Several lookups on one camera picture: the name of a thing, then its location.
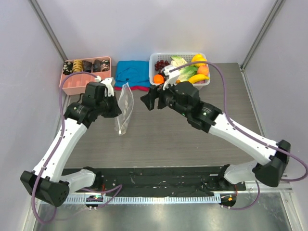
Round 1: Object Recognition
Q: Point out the clear zip top bag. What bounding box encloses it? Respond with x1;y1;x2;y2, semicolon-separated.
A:
115;83;134;136

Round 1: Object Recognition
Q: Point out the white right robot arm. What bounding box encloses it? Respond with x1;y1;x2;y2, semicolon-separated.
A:
141;82;291;190

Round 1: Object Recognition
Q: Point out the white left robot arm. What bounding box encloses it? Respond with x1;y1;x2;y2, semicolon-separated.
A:
20;78;121;207

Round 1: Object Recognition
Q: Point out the orange fruit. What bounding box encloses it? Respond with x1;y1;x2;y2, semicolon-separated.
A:
153;74;165;84

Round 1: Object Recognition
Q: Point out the magenta folded cloth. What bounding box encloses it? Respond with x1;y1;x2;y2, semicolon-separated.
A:
114;86;150;91

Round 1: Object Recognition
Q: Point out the blue folded cloth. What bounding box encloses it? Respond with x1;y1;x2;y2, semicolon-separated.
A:
115;61;151;89

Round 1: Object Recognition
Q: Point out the green lettuce leaf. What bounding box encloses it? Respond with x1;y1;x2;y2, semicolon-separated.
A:
178;66;198;82

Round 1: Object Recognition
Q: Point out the red grape bunch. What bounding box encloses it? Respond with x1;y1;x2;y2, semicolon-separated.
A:
154;60;170;72

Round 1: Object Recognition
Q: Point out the yellow banana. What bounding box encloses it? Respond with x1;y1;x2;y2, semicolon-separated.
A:
188;74;209;84

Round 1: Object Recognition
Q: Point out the pink divided storage box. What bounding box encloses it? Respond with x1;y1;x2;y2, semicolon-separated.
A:
60;56;112;96

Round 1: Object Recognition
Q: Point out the white plastic basket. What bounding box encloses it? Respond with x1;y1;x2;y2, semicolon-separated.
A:
149;52;198;85

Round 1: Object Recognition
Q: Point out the black roll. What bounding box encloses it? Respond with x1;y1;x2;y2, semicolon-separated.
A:
92;59;102;72

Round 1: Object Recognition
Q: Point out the pink floral roll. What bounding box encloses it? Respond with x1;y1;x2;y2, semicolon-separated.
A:
101;59;110;72

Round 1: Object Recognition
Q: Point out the dark brown roll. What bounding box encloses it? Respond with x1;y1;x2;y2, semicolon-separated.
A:
82;60;92;73

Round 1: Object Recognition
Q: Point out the peach fruit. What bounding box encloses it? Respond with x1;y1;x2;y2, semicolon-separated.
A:
197;65;209;76

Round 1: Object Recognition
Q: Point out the yellow striped roll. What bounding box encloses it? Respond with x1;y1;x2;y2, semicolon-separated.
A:
73;59;83;73

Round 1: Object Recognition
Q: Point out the dark floral sushi roll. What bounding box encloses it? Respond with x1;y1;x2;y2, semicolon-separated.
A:
62;61;73;75

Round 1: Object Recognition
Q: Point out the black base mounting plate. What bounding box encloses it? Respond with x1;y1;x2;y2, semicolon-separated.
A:
60;166;247;198

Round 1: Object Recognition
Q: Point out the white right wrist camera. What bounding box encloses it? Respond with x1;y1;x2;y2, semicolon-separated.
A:
162;65;180;90

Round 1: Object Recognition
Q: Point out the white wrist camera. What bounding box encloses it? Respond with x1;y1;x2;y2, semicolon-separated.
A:
94;76;115;97
162;65;180;90

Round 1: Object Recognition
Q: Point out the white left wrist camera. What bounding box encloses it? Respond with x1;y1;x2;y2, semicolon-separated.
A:
94;76;115;97

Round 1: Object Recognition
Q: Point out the white slotted cable duct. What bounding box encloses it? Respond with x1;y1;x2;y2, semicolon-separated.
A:
64;194;221;205

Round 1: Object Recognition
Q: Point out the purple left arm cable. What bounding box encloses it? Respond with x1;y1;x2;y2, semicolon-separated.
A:
31;73;102;223

